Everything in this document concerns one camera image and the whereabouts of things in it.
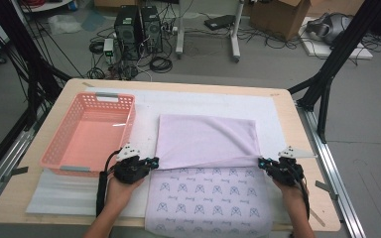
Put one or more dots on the white flat board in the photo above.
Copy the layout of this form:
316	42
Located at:
320	49

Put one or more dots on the white grid mat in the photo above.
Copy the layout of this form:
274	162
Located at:
191	102

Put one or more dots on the pink plastic basket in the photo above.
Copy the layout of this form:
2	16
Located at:
89	139

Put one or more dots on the white power strip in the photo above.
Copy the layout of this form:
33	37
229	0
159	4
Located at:
171	29

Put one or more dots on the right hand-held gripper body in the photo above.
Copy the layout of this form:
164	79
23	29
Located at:
286	170

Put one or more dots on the lilac patterned towel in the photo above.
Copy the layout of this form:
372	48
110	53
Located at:
208	145

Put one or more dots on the blue-grey sheet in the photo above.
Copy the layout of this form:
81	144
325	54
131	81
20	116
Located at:
93	20

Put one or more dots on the grey metal bracket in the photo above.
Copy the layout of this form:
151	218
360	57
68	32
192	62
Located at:
16	172
325	188

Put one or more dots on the small white device green light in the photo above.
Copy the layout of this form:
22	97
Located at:
108	48

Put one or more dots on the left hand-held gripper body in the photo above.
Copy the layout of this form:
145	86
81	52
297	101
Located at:
130	170

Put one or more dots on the flat cardboard sheet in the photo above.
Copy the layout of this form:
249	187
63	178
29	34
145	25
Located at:
337	6

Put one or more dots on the thin wooden stick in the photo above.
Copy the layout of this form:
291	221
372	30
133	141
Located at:
318	218

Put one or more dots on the wide black computer tower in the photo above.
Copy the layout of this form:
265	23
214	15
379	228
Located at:
127	33

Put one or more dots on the white metal stand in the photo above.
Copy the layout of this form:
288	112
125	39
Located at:
179	33

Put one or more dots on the grey rounded device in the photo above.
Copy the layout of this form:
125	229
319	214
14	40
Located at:
332	26

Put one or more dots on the black metal frame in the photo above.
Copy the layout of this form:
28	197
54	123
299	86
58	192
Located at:
23	49
337	56

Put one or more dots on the aluminium rail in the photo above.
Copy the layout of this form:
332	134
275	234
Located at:
6	162
334	172

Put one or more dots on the narrow black computer tower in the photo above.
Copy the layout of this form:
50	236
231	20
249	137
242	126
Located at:
152	29

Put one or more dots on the flat black device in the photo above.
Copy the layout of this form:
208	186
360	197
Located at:
219	22

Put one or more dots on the round white table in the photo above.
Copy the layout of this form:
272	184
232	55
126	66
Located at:
49	6

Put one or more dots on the person's left hand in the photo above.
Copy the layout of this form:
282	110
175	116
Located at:
120	195

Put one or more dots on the low cardboard box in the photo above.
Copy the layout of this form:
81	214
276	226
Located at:
114	2

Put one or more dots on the clear plastic bag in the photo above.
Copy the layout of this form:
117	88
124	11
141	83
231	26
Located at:
64	23

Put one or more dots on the open cardboard box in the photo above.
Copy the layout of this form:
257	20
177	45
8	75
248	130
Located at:
278	18

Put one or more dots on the person's right hand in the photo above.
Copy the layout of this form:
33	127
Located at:
292	198

